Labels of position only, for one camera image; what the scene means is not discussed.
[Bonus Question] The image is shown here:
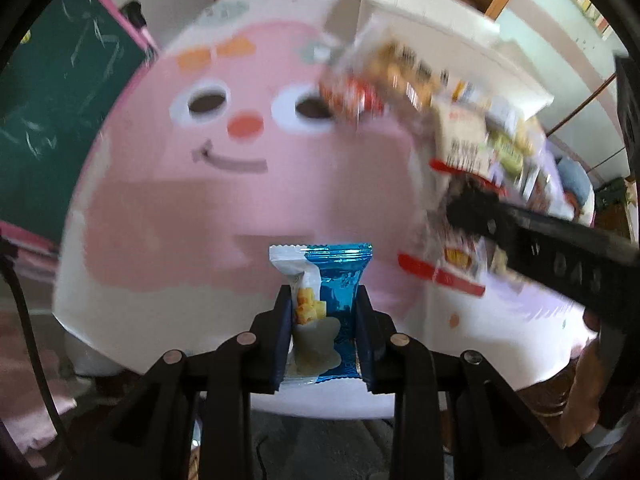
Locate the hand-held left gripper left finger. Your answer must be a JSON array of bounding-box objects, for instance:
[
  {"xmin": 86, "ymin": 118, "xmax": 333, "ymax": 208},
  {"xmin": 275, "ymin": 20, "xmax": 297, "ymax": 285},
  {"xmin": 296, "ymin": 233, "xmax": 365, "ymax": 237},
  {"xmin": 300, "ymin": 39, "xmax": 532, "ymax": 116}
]
[{"xmin": 65, "ymin": 285, "xmax": 294, "ymax": 480}]

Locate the blue and white snack packet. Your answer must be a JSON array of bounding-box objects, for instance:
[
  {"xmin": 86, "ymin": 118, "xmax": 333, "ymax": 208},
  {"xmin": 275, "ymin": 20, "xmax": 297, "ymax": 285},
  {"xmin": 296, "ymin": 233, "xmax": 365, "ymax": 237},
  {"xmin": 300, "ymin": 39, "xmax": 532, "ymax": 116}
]
[{"xmin": 269, "ymin": 243, "xmax": 374, "ymax": 386}]

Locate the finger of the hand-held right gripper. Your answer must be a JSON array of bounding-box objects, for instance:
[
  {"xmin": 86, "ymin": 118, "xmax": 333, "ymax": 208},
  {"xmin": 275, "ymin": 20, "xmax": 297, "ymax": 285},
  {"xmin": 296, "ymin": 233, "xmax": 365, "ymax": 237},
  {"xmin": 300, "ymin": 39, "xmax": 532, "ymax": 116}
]
[{"xmin": 442, "ymin": 175, "xmax": 531, "ymax": 273}]

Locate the pink cartoon face tablecloth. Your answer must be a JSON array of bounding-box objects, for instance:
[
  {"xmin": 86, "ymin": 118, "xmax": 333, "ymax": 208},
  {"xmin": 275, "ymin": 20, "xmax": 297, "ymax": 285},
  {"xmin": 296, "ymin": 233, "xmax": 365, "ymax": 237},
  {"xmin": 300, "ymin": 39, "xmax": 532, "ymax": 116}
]
[{"xmin": 52, "ymin": 0, "xmax": 598, "ymax": 421}]

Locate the white box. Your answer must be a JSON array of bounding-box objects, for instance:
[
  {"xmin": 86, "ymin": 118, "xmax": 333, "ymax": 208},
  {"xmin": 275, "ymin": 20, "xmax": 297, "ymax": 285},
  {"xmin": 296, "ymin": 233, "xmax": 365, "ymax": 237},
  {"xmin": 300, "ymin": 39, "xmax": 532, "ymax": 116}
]
[{"xmin": 357, "ymin": 0, "xmax": 556, "ymax": 126}]

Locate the pile of snack packets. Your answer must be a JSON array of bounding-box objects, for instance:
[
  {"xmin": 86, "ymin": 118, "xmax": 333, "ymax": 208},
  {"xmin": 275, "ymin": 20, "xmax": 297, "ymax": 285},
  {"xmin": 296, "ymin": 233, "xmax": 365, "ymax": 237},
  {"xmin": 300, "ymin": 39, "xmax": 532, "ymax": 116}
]
[{"xmin": 430, "ymin": 75, "xmax": 576, "ymax": 213}]

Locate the black cable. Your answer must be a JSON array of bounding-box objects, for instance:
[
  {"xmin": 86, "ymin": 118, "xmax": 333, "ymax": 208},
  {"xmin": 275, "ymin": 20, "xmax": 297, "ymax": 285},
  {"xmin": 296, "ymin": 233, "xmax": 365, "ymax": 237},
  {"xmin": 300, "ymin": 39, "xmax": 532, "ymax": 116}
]
[{"xmin": 0, "ymin": 237, "xmax": 72, "ymax": 443}]

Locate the green chalkboard with pink frame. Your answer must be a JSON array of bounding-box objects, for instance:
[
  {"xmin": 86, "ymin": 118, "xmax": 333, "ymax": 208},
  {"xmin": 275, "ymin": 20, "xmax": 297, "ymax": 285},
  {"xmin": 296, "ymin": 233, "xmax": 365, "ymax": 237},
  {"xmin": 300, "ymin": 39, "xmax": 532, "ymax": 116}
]
[{"xmin": 0, "ymin": 0, "xmax": 162, "ymax": 263}]

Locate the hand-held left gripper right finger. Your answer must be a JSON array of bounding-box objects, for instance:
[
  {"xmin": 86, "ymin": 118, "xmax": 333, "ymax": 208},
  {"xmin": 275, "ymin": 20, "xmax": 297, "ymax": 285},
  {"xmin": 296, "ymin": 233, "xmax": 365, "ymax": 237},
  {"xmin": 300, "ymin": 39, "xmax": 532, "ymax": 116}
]
[{"xmin": 352, "ymin": 285, "xmax": 581, "ymax": 480}]

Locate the red snack packet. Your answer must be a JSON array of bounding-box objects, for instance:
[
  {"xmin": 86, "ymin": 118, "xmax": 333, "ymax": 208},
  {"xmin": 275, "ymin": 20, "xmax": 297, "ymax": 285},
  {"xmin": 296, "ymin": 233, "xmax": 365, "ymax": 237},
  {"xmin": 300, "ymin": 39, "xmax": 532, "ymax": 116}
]
[{"xmin": 319, "ymin": 73, "xmax": 387, "ymax": 123}]

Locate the person's right forearm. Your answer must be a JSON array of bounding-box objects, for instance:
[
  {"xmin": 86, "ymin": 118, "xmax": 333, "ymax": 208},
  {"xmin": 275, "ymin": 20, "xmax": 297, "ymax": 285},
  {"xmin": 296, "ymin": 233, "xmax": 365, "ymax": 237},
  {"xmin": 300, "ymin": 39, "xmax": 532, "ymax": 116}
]
[{"xmin": 570, "ymin": 335, "xmax": 603, "ymax": 436}]

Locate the white red-edged snack packet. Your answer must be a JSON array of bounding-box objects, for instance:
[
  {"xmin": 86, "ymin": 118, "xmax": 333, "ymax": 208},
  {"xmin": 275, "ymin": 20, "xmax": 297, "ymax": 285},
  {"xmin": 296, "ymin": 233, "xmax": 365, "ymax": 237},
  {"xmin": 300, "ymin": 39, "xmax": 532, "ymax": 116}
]
[{"xmin": 397, "ymin": 157, "xmax": 507, "ymax": 299}]

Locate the clear cookie packet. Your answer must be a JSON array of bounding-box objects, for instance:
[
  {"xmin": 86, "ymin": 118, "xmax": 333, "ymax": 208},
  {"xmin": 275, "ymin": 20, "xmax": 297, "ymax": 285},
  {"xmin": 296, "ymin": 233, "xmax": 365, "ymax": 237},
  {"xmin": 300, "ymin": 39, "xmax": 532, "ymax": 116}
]
[{"xmin": 332, "ymin": 22, "xmax": 451, "ymax": 111}]

